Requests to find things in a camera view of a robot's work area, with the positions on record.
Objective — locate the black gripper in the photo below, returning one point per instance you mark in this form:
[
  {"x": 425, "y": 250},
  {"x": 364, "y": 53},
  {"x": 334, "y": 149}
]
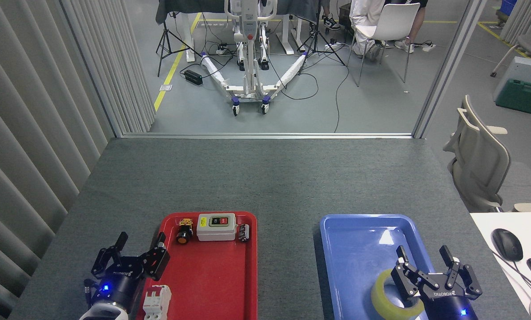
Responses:
[
  {"x": 445, "y": 300},
  {"x": 116, "y": 286}
]

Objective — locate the yellow tape roll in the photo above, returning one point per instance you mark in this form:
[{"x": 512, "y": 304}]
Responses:
[{"x": 383, "y": 298}]

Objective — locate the white circuit breaker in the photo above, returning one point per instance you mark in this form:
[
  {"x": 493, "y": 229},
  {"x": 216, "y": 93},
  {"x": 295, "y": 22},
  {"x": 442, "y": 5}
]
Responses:
[{"x": 157, "y": 302}]

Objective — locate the white desk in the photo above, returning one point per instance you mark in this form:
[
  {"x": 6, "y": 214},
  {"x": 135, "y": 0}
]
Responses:
[{"x": 488, "y": 231}]

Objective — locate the red plastic tray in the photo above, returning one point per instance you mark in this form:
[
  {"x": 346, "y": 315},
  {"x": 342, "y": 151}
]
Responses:
[{"x": 207, "y": 275}]

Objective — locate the black computer mouse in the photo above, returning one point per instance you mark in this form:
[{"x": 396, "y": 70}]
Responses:
[{"x": 507, "y": 244}]

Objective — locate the blue plastic tray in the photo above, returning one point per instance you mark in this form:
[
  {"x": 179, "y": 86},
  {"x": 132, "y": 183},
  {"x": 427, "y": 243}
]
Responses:
[{"x": 359, "y": 249}]

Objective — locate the beige office chair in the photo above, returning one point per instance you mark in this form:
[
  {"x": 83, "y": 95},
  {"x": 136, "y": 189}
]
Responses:
[{"x": 479, "y": 164}]

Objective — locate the beige vertical blinds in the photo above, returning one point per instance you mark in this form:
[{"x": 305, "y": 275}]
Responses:
[{"x": 25, "y": 133}]

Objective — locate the black power adapter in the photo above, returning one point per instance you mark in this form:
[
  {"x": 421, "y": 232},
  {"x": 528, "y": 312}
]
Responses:
[{"x": 193, "y": 77}]

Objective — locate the green plastic case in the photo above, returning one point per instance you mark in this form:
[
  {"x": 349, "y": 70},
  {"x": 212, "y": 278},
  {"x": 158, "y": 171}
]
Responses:
[{"x": 521, "y": 98}]

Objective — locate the grey white box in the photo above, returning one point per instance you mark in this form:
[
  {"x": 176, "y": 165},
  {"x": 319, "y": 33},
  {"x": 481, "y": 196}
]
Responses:
[{"x": 523, "y": 71}]

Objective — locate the black tripod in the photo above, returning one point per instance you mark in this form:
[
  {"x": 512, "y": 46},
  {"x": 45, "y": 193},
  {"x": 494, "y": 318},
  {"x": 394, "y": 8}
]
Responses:
[
  {"x": 165, "y": 38},
  {"x": 317, "y": 42}
]

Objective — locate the white stand on wheels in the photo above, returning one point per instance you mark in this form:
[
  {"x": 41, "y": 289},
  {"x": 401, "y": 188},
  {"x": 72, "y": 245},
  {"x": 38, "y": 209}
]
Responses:
[{"x": 249, "y": 66}]

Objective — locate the white power strip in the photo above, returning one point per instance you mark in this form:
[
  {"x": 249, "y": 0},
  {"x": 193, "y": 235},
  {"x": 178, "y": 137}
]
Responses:
[
  {"x": 428, "y": 46},
  {"x": 223, "y": 50}
]

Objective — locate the person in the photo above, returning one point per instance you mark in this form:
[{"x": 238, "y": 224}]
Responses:
[
  {"x": 363, "y": 18},
  {"x": 419, "y": 22},
  {"x": 331, "y": 22}
]

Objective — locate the white plastic chair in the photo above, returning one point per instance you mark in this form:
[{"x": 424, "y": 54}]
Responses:
[{"x": 394, "y": 22}]

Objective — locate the blue bin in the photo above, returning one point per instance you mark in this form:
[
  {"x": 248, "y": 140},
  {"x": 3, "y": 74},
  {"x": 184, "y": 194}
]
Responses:
[{"x": 508, "y": 8}]

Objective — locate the grey switch box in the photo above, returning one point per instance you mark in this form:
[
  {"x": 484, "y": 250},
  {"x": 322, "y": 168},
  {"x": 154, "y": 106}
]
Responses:
[{"x": 216, "y": 231}]

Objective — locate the small black switch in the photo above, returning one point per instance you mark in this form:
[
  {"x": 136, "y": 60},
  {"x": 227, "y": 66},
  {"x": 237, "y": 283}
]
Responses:
[{"x": 243, "y": 233}]

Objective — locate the silver rail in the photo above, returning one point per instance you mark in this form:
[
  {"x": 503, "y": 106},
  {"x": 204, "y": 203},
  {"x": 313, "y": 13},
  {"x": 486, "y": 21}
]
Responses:
[{"x": 265, "y": 135}]

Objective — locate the silver post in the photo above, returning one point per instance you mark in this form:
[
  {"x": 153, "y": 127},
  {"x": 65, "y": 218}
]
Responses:
[{"x": 443, "y": 71}]

